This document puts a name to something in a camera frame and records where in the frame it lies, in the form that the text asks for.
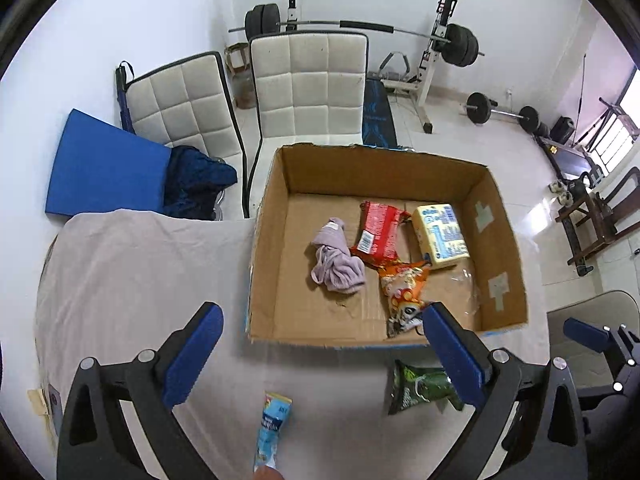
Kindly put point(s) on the blue long snack packet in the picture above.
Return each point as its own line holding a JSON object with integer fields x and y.
{"x": 275, "y": 414}

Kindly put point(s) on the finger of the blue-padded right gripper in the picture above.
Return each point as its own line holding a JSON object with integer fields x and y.
{"x": 531, "y": 410}

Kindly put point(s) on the floor barbell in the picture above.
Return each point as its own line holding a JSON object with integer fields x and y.
{"x": 479, "y": 109}

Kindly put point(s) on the dark blue garment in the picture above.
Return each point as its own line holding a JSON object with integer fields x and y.
{"x": 194, "y": 183}

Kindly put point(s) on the yellow tissue pack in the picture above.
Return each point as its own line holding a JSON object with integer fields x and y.
{"x": 439, "y": 235}

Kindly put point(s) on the blue smartphone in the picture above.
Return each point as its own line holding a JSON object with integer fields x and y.
{"x": 56, "y": 409}

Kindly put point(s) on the white weight bench rack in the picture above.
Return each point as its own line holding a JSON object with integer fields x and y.
{"x": 416, "y": 88}

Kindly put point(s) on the left white padded chair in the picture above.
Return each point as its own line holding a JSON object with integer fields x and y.
{"x": 188, "y": 102}

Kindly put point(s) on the orange snack bag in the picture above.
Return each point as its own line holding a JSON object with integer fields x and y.
{"x": 402, "y": 285}

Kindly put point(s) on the beige plastic chair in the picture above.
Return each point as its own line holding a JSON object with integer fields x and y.
{"x": 610, "y": 309}

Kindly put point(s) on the black blue bench pad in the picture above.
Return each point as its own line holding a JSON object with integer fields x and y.
{"x": 378, "y": 127}

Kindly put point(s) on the black speaker box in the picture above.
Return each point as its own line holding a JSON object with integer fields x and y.
{"x": 562, "y": 130}

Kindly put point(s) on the green snack bag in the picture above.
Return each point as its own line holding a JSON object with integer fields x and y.
{"x": 414, "y": 385}

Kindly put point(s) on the blue foam mat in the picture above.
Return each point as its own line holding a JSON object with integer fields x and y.
{"x": 101, "y": 168}

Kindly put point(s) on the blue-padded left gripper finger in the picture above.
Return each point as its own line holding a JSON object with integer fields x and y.
{"x": 95, "y": 442}

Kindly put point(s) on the white padded chair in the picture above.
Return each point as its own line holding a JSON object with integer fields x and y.
{"x": 188, "y": 102}
{"x": 309, "y": 89}

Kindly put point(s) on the right white padded chair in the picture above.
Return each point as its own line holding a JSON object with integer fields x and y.
{"x": 309, "y": 89}

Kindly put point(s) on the grey table cloth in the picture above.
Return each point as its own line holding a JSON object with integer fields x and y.
{"x": 116, "y": 284}

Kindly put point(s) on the red snack packet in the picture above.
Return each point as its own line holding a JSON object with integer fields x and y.
{"x": 377, "y": 236}

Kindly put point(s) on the treadmill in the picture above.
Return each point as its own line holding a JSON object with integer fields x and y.
{"x": 566, "y": 162}

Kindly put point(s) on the brown wooden chair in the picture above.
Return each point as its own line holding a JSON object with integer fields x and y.
{"x": 604, "y": 214}

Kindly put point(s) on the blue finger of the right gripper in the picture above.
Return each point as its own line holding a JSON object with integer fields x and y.
{"x": 592, "y": 337}

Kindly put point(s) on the open cardboard box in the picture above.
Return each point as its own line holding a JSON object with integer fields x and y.
{"x": 308, "y": 185}

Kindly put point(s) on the purple cloth bundle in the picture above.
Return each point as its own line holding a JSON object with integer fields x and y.
{"x": 336, "y": 268}

